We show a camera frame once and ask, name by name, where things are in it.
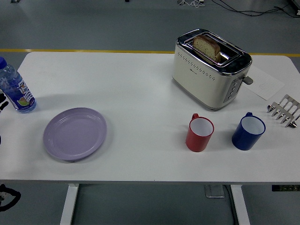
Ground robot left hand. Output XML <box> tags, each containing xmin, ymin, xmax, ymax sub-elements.
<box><xmin>0</xmin><ymin>92</ymin><xmax>9</xmax><ymax>114</ymax></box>

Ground purple round plate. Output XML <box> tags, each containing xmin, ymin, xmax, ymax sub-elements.
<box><xmin>42</xmin><ymin>107</ymin><xmax>108</xmax><ymax>162</ymax></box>

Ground clear blue-capped drink bottle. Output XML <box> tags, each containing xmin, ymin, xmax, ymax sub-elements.
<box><xmin>0</xmin><ymin>56</ymin><xmax>37</xmax><ymax>114</ymax></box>

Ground white table leg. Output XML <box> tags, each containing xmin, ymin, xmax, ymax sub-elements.
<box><xmin>59</xmin><ymin>184</ymin><xmax>80</xmax><ymax>225</ymax></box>
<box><xmin>230</xmin><ymin>185</ymin><xmax>250</xmax><ymax>225</ymax></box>

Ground red mug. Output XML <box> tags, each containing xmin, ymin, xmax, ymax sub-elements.
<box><xmin>185</xmin><ymin>113</ymin><xmax>215</xmax><ymax>153</ymax></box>

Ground cream and chrome toaster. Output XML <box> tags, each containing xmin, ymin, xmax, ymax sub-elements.
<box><xmin>171</xmin><ymin>28</ymin><xmax>254</xmax><ymax>112</ymax></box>

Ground brown bread slice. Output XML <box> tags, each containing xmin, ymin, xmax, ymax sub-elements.
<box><xmin>192</xmin><ymin>35</ymin><xmax>221</xmax><ymax>63</ymax></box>

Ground grey under-table control box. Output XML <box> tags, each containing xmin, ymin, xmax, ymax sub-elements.
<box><xmin>204</xmin><ymin>184</ymin><xmax>227</xmax><ymax>199</ymax></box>

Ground blue mug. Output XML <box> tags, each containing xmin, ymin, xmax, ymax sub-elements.
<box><xmin>231</xmin><ymin>112</ymin><xmax>266</xmax><ymax>151</ymax></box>

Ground white paper sheet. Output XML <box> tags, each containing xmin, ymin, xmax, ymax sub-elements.
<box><xmin>242</xmin><ymin>64</ymin><xmax>285</xmax><ymax>102</ymax></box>

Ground silver metal toast rack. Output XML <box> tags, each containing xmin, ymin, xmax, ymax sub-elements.
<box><xmin>266</xmin><ymin>94</ymin><xmax>300</xmax><ymax>129</ymax></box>

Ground black under-table box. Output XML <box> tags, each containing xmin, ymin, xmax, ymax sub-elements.
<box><xmin>271</xmin><ymin>185</ymin><xmax>300</xmax><ymax>192</ymax></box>

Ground white wire floor object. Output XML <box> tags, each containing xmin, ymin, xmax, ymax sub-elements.
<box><xmin>177</xmin><ymin>0</ymin><xmax>206</xmax><ymax>8</ymax></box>

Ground black under-table cable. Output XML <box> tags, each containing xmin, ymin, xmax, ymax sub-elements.
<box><xmin>222</xmin><ymin>185</ymin><xmax>240</xmax><ymax>225</ymax></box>

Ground black floor cable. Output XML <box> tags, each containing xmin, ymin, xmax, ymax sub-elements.
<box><xmin>212</xmin><ymin>0</ymin><xmax>300</xmax><ymax>17</ymax></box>

